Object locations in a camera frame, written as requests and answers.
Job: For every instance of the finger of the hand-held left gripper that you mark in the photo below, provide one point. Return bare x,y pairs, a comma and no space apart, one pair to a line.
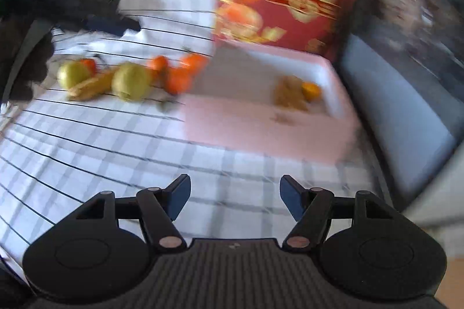
112,24

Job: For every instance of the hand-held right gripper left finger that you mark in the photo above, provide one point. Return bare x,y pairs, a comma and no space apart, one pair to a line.
180,193

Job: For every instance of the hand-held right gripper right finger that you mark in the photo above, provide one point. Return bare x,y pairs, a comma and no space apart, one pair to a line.
292,194

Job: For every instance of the small orange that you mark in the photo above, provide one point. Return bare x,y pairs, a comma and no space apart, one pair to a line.
89,65

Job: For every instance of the green apple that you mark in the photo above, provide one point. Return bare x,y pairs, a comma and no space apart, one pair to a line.
70,75
131,82

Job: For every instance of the yellow banana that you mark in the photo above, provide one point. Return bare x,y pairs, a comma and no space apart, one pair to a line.
90,87

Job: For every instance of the pink box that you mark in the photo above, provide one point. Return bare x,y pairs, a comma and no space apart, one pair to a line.
253,129

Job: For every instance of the brown lumpy fruit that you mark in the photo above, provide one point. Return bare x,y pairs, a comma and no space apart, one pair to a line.
290,93

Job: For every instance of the white checked bedsheet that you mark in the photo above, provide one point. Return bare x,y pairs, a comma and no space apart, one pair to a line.
108,145

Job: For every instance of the grey cushion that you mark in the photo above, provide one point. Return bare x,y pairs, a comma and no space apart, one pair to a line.
395,113

